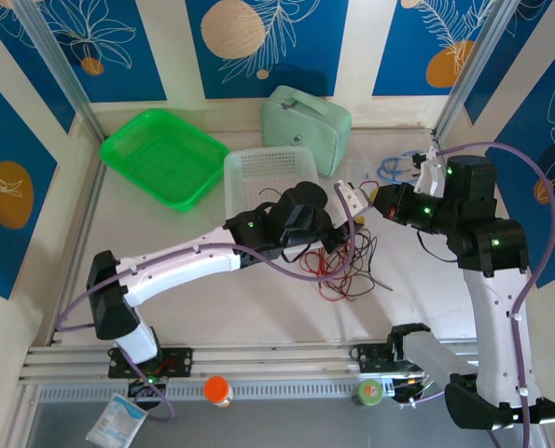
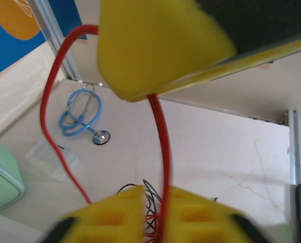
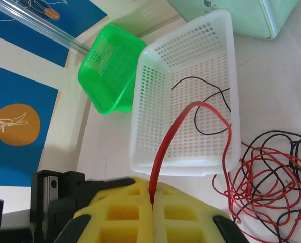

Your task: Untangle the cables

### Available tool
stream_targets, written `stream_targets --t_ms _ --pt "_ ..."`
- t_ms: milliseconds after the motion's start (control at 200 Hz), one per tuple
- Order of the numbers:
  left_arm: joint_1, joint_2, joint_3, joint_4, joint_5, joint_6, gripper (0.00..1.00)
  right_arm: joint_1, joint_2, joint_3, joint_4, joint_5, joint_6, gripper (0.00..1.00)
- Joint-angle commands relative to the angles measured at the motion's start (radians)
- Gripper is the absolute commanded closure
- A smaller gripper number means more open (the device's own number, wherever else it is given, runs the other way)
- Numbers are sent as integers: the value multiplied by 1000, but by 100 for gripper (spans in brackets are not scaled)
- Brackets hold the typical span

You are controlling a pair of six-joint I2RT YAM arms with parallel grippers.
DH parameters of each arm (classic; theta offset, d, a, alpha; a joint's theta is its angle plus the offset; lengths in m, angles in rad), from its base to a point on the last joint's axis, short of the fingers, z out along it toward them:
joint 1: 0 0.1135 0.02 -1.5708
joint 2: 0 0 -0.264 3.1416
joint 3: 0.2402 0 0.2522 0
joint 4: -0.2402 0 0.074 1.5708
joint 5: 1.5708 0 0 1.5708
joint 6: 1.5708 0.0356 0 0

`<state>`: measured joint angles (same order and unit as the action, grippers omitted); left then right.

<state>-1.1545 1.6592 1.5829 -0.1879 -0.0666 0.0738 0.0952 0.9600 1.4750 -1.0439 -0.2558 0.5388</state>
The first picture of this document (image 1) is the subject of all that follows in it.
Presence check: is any mint green zip pouch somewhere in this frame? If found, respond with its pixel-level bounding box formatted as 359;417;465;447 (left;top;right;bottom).
260;85;353;177

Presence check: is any white printed packet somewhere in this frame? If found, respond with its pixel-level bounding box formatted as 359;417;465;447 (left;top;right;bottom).
84;392;148;447

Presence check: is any jar with orange lid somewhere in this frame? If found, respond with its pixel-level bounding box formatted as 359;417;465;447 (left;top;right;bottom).
203;375;235;409

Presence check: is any green plastic basket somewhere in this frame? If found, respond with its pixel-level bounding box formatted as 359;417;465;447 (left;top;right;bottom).
98;107;230;214

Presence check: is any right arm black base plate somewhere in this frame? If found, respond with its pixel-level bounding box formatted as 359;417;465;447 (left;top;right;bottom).
350;343;395;374

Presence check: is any aluminium frame post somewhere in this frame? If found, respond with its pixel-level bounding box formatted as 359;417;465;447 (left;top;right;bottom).
13;0;108;141
431;0;520;141

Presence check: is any slotted grey cable duct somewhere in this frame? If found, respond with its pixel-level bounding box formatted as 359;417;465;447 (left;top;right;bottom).
36;378;446;403

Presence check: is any blue stethoscope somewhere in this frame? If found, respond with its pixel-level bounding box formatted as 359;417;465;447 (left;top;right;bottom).
377;149;427;186

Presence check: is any aluminium mounting rail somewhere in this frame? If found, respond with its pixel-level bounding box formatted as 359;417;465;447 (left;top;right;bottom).
18;338;533;386

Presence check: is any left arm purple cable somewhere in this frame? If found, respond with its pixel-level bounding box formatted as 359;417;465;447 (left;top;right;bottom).
56;183;358;424

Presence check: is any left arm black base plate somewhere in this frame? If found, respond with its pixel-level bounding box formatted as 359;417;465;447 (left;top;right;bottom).
107;345;195;380

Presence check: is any jar with green lid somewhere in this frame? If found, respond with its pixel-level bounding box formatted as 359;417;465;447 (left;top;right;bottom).
351;378;384;407

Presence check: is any white plastic basket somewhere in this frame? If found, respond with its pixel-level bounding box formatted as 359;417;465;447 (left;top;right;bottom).
223;146;329;262

